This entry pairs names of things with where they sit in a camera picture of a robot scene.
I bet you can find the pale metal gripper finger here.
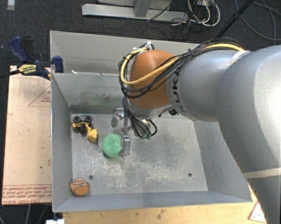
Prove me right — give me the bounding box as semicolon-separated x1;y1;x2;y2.
118;134;132;158

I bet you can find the green round sponge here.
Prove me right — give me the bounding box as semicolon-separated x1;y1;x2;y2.
101;133;124;160

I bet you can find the yellow toy loader vehicle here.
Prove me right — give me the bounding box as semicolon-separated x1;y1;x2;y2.
70;114;100;144

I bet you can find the grey metal bin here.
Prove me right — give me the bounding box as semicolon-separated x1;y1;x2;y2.
42;30;260;222

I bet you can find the brown round toy pastry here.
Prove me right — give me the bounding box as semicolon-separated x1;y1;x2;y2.
69;178;91;197

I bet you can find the brown cardboard board red print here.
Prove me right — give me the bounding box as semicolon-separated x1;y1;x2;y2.
1;65;58;208

